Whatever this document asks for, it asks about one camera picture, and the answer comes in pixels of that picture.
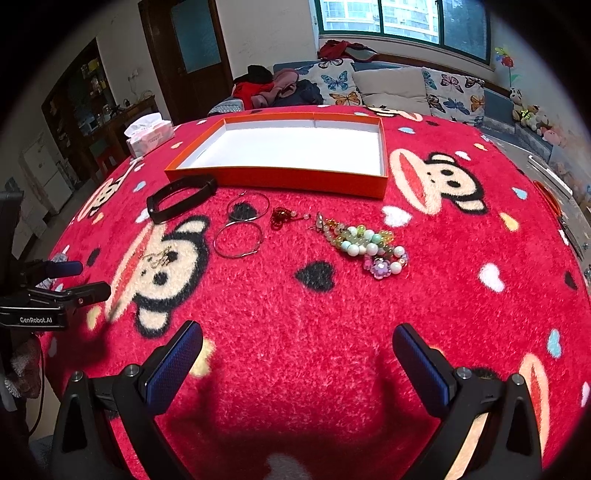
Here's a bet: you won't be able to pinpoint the red monkey print blanket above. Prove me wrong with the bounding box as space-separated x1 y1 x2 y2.
42 114 590 479

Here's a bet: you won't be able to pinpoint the blue sofa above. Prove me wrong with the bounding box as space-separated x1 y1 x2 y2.
271 58 555 163

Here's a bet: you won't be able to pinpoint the pink tissue pack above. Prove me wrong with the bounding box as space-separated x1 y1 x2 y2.
124 112 174 158

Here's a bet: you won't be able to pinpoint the dark shelf cabinet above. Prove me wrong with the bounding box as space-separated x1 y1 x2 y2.
40 38 119 153

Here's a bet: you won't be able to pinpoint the red knot charm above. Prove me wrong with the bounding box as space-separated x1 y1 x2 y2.
270 207 311 231

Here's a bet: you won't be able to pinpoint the colourful bead bracelets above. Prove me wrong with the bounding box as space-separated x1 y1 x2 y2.
314 212 411 281

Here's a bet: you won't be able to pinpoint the butterfly pillow right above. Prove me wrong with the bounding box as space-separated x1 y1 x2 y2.
422 68 486 126

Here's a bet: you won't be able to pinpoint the dark wooden door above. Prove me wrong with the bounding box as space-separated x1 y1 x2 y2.
138 0 232 124

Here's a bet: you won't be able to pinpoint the silver hoop earring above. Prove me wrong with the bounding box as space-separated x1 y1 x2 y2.
226 191 270 222
212 221 264 260

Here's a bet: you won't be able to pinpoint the pile of clothes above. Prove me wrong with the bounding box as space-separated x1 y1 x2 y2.
231 65 325 110

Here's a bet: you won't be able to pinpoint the red clothes on sill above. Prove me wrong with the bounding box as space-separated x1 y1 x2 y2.
318 39 379 62

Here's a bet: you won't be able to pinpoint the plush toys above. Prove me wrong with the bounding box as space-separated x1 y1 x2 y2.
509 87 563 146

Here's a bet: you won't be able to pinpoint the window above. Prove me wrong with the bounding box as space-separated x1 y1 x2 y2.
315 0 491 63

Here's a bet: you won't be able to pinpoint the black fitness band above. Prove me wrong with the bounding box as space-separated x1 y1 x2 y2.
146 174 218 224

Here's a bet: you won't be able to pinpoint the butterfly pillow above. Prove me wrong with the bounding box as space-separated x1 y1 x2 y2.
422 68 486 126
296 59 362 106

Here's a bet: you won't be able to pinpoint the beige cushion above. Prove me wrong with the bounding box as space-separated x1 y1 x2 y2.
353 67 431 115

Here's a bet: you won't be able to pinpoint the orange tray white interior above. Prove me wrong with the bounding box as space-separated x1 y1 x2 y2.
164 106 389 199

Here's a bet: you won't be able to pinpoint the butterfly pillow left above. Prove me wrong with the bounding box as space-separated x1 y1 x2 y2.
296 59 362 106

